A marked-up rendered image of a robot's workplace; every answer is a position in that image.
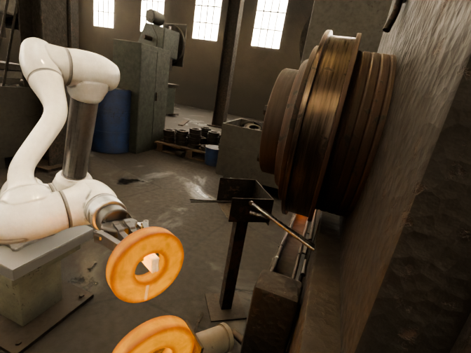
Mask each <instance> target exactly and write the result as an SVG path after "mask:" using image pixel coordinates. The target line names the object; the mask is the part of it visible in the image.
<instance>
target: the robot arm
mask: <svg viewBox="0 0 471 353"><path fill-rule="evenodd" d="M19 62H20V67H21V70H22V72H23V75H24V77H25V78H26V80H27V82H28V84H29V86H30V88H31V89H32V90H33V91H34V93H35V94H36V96H37V97H38V98H39V100H40V101H41V103H42V104H43V115H42V117H41V118H40V120H39V121H38V123H37V124H36V126H35V127H34V129H33V130H32V131H31V132H30V134H29V136H28V137H27V138H26V139H25V141H24V143H23V144H22V146H21V147H20V148H19V150H18V151H17V153H16V154H15V156H14V157H13V159H12V161H11V163H10V165H9V168H8V173H7V181H6V182H5V183H4V184H3V186H2V187H1V190H0V245H2V244H4V245H6V246H7V247H9V248H11V250H12V251H19V250H21V249H23V248H24V247H27V246H29V245H31V244H33V243H35V242H38V241H40V240H42V239H44V238H47V237H50V236H54V235H55V234H56V233H58V232H60V231H62V230H65V229H68V228H72V227H75V226H82V225H91V226H92V227H93V228H94V229H95V230H94V231H93V242H96V243H99V244H102V245H103V246H105V247H106V248H108V249H110V250H111V251H113V250H114V249H115V248H116V246H117V245H118V244H119V243H120V242H121V241H122V240H123V239H124V238H125V237H127V236H128V235H129V234H131V233H133V232H135V231H136V229H137V228H139V229H142V228H147V227H149V220H144V221H143V222H141V223H139V222H137V220H135V219H132V217H131V216H130V214H129V213H128V212H127V209H126V207H125V205H124V204H123V203H122V202H121V201H120V200H119V199H118V198H117V196H116V194H115V193H114V192H113V191H112V189H110V187H108V186H107V185H105V184H104V183H102V182H100V181H97V180H94V179H93V178H92V177H91V175H90V174H89V173H88V164H89V159H90V151H91V146H92V142H93V134H94V130H95V122H96V117H97V109H98V104H99V103H100V102H101V101H102V100H103V99H104V96H105V95H106V94H107V93H108V91H112V90H114V89H115V88H117V86H118V84H119V82H120V72H119V69H118V67H117V66H116V65H115V64H114V63H113V62H111V61H110V60H108V59H107V58H105V57H103V56H101V55H99V54H97V53H92V52H89V51H85V50H79V49H75V48H64V47H60V46H55V45H52V44H48V43H47V42H46V41H44V40H42V39H38V38H35V37H30V38H27V39H25V40H24V41H23V42H22V43H21V46H20V54H19ZM65 86H66V87H67V92H68V93H69V96H70V103H69V115H68V121H67V134H66V141H65V148H64V160H63V166H62V170H61V171H59V172H58V173H57V174H56V175H55V178H54V179H53V182H52V183H51V184H43V182H42V181H41V180H40V179H37V178H36V177H34V170H35V168H36V166H37V164H38V162H39V161H40V159H41V158H42V157H43V155H44V154H45V152H46V151H47V150H48V148H49V147H50V145H51V144H52V142H53V141H54V140H55V138H56V136H57V135H58V134H59V133H60V131H61V129H62V128H63V126H64V124H65V121H66V119H67V113H68V107H67V98H66V95H65V90H64V87H65ZM140 262H143V264H144V265H145V266H146V267H147V268H148V269H149V271H150V272H151V273H154V272H158V271H159V257H157V255H155V253H154V254H149V255H148V256H145V257H144V258H143V259H142V260H141V261H140Z"/></svg>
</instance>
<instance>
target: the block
mask: <svg viewBox="0 0 471 353"><path fill-rule="evenodd" d="M302 288H303V287H302V283H301V282H300V281H299V280H296V279H292V278H291V277H287V276H284V275H281V274H279V273H276V272H273V271H270V270H262V271H261V273H260V275H259V277H258V280H257V282H256V284H255V285H254V290H253V294H252V299H251V303H250V309H249V312H248V316H247V322H246V325H245V331H244V335H243V341H242V345H241V348H240V353H287V352H286V349H287V345H288V342H289V338H290V335H291V332H292V328H293V325H294V321H295V318H296V315H299V310H300V307H301V305H300V304H299V303H300V300H301V292H302Z"/></svg>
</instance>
